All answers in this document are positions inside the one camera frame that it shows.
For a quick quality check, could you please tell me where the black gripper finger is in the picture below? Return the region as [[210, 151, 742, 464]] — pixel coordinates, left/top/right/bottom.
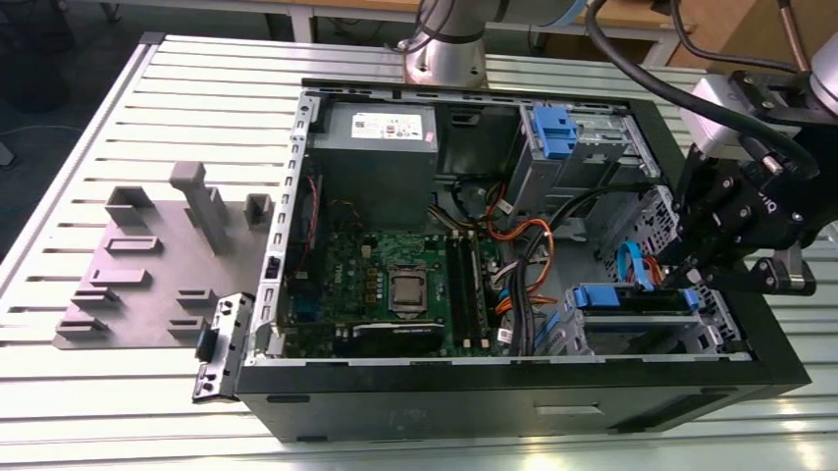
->
[[685, 246, 818, 296], [660, 145, 748, 290]]

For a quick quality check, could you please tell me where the orange power wire black plug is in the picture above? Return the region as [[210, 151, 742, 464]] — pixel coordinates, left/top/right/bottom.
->
[[643, 257, 675, 291]]

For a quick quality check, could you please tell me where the blue data wire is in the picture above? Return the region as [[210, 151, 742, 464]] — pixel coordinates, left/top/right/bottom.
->
[[616, 239, 659, 293]]

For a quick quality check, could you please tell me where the silver disk bay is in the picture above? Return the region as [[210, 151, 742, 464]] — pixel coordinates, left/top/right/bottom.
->
[[561, 282, 751, 357]]

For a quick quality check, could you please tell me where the silver optical drive cage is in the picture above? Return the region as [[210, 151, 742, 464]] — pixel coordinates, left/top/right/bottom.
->
[[509, 100, 660, 222]]

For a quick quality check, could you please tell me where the wooden cabinet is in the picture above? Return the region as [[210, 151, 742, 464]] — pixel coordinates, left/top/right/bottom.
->
[[665, 0, 838, 133]]

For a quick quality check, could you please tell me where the wooden desk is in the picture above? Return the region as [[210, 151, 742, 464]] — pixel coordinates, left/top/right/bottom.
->
[[541, 0, 696, 68]]

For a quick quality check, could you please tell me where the black RAM stick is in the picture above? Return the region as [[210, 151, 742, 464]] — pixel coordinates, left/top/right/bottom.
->
[[460, 230, 492, 346]]

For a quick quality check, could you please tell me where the CPU socket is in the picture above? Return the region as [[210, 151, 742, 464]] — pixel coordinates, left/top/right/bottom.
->
[[384, 264, 435, 316]]

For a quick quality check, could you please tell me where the silver CPU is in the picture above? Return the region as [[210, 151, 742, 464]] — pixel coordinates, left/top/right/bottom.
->
[[389, 275, 427, 304]]

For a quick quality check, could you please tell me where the grey power supply unit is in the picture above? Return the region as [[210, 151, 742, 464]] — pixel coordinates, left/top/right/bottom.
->
[[306, 102, 440, 232]]

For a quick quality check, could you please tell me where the green motherboard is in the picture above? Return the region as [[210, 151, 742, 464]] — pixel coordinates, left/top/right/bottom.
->
[[277, 228, 519, 359]]

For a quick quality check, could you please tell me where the black graphics card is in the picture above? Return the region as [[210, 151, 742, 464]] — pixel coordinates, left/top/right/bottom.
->
[[331, 321, 447, 359]]

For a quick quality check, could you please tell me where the black PC case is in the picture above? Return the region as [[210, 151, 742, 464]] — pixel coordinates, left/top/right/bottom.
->
[[232, 76, 812, 445]]

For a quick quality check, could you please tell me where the grey parts rack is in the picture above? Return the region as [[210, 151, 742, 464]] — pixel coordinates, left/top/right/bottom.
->
[[54, 161, 276, 352]]

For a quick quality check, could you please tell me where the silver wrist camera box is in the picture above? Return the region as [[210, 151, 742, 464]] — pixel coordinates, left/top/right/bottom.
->
[[677, 77, 744, 161]]

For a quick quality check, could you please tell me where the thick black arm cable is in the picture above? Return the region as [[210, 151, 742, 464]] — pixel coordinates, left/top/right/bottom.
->
[[584, 0, 820, 179]]

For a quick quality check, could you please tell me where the orange yellow wire bundle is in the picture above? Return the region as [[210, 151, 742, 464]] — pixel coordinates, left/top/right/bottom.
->
[[487, 218, 557, 320]]

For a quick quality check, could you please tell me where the grey thin wire bundle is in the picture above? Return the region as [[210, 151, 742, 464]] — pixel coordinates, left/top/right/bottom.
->
[[489, 262, 524, 295]]

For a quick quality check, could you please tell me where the black cable bundle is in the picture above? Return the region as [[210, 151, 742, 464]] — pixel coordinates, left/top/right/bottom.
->
[[509, 181, 663, 354]]

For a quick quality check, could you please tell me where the thin red wire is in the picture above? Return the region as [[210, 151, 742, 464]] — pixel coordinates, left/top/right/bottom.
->
[[305, 174, 325, 276]]

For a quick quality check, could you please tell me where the silver hinged card bracket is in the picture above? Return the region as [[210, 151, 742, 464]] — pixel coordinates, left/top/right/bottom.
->
[[190, 291, 256, 404]]

